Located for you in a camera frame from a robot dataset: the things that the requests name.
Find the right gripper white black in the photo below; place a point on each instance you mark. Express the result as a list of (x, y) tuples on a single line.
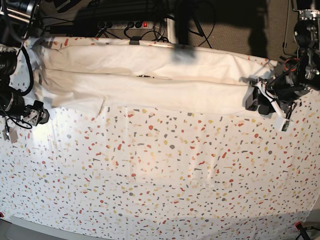
[(36, 114)]

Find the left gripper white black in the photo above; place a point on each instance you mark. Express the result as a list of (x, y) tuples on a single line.
[(268, 100)]

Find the white printed T-shirt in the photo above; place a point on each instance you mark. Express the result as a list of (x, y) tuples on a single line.
[(91, 77)]

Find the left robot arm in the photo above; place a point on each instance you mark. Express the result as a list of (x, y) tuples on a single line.
[(301, 73)]

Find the terrazzo patterned tablecloth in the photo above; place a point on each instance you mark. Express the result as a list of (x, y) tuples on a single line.
[(143, 173)]

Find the white power strip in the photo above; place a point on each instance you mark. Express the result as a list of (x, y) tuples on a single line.
[(121, 25)]

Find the black table clamp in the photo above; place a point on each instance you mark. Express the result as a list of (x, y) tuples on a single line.
[(135, 40)]

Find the red black corner clamp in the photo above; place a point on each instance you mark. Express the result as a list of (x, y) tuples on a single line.
[(302, 232)]

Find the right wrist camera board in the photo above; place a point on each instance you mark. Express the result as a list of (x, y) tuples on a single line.
[(10, 134)]

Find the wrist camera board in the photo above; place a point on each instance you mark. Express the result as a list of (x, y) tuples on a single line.
[(281, 124), (10, 134)]

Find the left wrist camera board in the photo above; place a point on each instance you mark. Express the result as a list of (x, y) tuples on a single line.
[(281, 124)]

